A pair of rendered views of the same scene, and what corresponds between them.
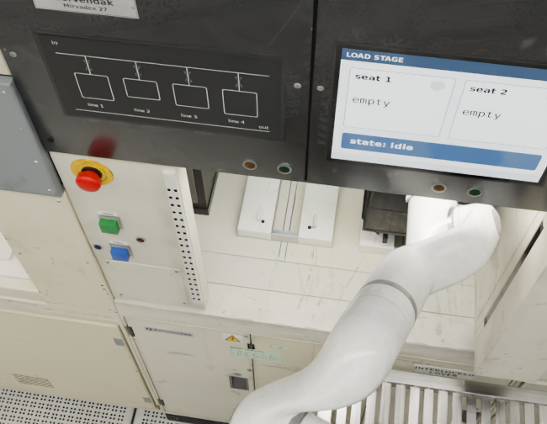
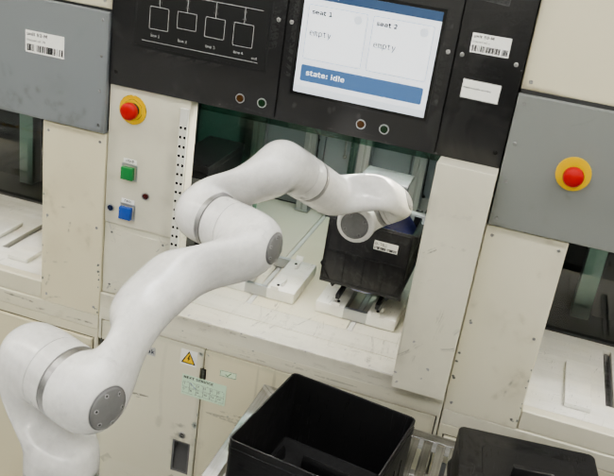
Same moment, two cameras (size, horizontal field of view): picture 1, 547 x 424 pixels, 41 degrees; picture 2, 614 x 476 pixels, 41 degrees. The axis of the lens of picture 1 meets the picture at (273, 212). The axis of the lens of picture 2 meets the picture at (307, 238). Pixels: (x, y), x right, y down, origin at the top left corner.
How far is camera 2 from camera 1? 122 cm
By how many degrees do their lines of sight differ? 35
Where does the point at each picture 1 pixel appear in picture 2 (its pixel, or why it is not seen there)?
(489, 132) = (389, 64)
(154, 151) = (180, 84)
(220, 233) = not seen: hidden behind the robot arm
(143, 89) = (187, 21)
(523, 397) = (437, 441)
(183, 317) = not seen: hidden behind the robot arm
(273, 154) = (256, 87)
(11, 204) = (64, 145)
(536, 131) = (417, 63)
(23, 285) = (29, 276)
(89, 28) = not seen: outside the picture
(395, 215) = (346, 259)
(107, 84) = (167, 16)
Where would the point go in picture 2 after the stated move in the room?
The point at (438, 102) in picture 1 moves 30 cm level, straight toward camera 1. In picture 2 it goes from (358, 35) to (287, 51)
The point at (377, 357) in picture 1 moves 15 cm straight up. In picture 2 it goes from (290, 151) to (301, 69)
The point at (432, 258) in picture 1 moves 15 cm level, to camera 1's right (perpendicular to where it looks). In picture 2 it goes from (350, 179) to (423, 193)
